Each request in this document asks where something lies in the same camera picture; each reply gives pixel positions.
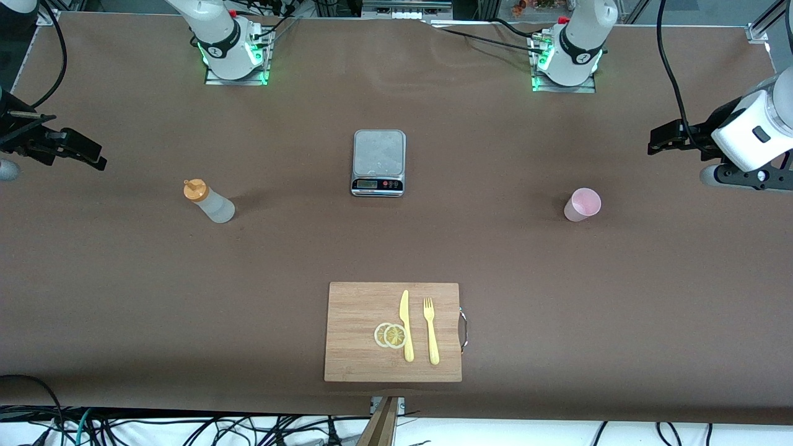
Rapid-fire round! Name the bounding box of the pink plastic cup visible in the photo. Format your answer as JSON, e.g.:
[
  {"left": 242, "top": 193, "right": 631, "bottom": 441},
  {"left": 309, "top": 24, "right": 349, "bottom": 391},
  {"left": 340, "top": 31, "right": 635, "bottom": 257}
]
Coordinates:
[{"left": 564, "top": 188, "right": 602, "bottom": 222}]

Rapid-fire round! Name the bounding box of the clear sauce bottle orange cap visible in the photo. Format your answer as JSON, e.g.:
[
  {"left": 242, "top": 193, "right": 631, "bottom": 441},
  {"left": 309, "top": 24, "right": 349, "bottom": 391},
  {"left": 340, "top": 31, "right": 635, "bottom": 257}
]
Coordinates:
[{"left": 183, "top": 178, "right": 236, "bottom": 224}]

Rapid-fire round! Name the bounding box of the silver digital kitchen scale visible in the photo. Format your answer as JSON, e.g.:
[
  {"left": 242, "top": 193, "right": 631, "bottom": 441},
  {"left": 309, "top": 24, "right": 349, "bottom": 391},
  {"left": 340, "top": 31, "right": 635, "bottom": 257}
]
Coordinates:
[{"left": 351, "top": 129, "right": 407, "bottom": 198}]

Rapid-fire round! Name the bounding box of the yellow plastic fork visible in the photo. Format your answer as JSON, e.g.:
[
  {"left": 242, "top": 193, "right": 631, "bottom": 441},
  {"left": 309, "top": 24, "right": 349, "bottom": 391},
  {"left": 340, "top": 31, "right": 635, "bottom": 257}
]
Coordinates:
[{"left": 423, "top": 297, "right": 440, "bottom": 365}]

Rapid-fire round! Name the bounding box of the wooden cutting board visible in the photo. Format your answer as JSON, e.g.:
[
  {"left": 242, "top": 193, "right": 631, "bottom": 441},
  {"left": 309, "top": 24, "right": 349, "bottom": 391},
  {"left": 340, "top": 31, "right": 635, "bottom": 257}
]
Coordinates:
[{"left": 323, "top": 282, "right": 470, "bottom": 383}]

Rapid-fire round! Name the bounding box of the yellow plastic knife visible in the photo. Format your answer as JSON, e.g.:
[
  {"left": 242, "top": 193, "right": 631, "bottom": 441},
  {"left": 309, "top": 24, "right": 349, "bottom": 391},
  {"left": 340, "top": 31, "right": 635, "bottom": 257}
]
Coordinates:
[{"left": 399, "top": 289, "right": 414, "bottom": 363}]

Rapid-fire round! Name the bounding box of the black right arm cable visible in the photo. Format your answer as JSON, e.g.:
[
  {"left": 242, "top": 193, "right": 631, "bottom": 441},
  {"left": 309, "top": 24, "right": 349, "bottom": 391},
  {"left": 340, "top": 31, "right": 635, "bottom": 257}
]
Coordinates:
[{"left": 28, "top": 0, "right": 68, "bottom": 110}]

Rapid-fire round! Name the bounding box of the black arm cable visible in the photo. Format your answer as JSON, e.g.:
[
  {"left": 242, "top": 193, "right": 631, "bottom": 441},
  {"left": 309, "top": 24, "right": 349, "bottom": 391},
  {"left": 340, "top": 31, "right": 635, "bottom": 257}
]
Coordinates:
[
  {"left": 28, "top": 0, "right": 68, "bottom": 110},
  {"left": 657, "top": 0, "right": 707, "bottom": 152}
]

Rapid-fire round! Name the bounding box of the aluminium frame corner bracket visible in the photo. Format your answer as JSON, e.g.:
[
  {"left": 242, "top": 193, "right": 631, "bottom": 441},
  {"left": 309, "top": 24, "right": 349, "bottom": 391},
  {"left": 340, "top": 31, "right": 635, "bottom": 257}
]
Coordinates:
[
  {"left": 745, "top": 0, "right": 793, "bottom": 44},
  {"left": 34, "top": 0, "right": 63, "bottom": 25}
]

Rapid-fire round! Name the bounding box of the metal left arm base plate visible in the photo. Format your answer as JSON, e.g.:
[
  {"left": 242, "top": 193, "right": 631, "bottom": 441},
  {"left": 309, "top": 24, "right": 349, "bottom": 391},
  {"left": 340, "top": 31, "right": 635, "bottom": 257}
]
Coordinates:
[{"left": 532, "top": 34, "right": 597, "bottom": 94}]

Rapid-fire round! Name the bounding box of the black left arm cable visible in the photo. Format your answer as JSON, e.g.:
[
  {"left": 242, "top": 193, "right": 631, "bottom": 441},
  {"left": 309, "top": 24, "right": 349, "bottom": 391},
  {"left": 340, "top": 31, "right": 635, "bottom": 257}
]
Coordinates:
[{"left": 657, "top": 0, "right": 707, "bottom": 152}]

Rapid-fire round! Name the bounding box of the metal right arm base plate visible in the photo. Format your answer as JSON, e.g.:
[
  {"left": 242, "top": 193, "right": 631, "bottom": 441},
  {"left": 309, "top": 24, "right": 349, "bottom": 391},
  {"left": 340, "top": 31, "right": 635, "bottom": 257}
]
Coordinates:
[{"left": 204, "top": 25, "right": 271, "bottom": 86}]

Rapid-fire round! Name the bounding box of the black base power cable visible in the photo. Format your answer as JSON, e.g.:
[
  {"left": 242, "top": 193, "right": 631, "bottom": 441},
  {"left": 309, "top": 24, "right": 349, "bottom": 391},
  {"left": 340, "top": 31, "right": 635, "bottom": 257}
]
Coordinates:
[{"left": 427, "top": 19, "right": 549, "bottom": 53}]

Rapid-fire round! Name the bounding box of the black floor cable loop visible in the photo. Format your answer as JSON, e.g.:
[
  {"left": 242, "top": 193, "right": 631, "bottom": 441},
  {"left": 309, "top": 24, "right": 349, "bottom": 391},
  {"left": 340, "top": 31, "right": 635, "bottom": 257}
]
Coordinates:
[{"left": 0, "top": 374, "right": 63, "bottom": 428}]

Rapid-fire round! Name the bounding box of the grey metal frame rail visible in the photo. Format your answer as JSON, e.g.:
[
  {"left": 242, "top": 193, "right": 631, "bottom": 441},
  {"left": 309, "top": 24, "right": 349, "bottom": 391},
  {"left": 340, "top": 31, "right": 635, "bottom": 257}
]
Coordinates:
[{"left": 362, "top": 0, "right": 453, "bottom": 22}]

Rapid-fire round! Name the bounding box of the metal table edge bracket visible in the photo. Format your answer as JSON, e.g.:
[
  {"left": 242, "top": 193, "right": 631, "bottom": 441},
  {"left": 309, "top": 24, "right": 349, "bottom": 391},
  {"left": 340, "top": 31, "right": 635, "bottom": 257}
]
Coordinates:
[{"left": 370, "top": 396, "right": 406, "bottom": 416}]

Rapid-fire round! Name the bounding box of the wooden post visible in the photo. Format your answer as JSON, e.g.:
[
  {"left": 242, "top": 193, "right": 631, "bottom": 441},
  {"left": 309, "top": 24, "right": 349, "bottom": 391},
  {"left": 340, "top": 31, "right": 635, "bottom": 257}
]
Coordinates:
[{"left": 356, "top": 396, "right": 400, "bottom": 446}]

